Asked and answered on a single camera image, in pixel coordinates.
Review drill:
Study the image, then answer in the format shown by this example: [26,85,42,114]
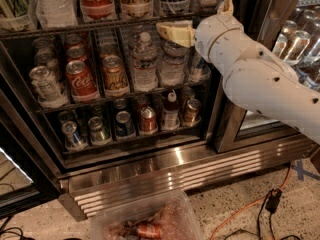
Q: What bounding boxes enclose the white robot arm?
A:
[156,0,320,143]

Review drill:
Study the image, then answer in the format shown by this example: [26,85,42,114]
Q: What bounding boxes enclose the clear water bottle top shelf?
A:
[36,0,77,29]

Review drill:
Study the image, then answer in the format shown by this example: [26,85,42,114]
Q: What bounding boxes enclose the left water bottle middle shelf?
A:
[132,32,158,92]

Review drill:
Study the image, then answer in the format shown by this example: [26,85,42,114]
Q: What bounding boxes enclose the silver white can front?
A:
[29,66,69,109]

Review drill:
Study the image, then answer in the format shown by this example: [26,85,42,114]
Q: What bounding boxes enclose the clear plastic bin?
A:
[90,190,204,240]

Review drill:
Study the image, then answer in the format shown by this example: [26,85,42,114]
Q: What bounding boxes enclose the white cap juice bottle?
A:
[161,91,180,130]

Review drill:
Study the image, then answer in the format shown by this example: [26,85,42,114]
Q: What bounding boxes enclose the copper can bottom right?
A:
[183,98,201,126]

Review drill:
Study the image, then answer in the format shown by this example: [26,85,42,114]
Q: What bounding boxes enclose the red can in bin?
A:
[136,223,162,239]

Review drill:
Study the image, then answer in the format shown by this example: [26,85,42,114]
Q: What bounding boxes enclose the gold soda can front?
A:
[102,55,130,97]

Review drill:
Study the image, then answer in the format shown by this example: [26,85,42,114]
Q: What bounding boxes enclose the amber drink bottle top shelf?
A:
[120,0,153,19]

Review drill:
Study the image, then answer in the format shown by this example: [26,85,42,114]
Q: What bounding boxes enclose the blue white can bottom left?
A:
[61,121,88,151]

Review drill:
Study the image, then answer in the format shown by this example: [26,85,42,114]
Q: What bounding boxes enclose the dark blue can bottom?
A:
[115,111,136,139]

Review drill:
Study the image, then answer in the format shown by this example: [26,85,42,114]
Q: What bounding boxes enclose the blue silver energy can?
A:
[189,52,211,82]

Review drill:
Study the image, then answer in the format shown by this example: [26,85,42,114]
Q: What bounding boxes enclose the black power adapter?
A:
[265,189,282,214]

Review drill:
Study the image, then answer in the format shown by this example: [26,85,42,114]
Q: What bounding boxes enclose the right water bottle middle shelf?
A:
[159,41,188,86]

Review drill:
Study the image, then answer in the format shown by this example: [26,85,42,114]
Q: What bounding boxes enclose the steel fridge glass door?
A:
[215,0,317,152]

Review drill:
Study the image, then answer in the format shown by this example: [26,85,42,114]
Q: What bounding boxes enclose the green silver can bottom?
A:
[88,116,112,145]

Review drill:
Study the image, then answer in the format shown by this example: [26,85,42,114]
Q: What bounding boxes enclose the orange extension cable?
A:
[209,162,294,240]

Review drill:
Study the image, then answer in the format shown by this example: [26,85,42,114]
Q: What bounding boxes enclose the stainless steel fridge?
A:
[0,0,319,221]

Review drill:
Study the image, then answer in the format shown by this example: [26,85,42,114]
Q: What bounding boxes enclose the green striped drink carton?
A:
[0,0,37,32]

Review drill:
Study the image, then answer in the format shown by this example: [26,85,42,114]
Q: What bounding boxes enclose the red can bottom shelf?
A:
[140,106,158,135]

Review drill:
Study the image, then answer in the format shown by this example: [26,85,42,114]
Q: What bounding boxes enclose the red Coca-Cola can front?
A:
[66,60,100,103]

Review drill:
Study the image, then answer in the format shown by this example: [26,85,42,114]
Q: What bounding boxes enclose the red Coca-Cola bottle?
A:
[80,0,115,22]

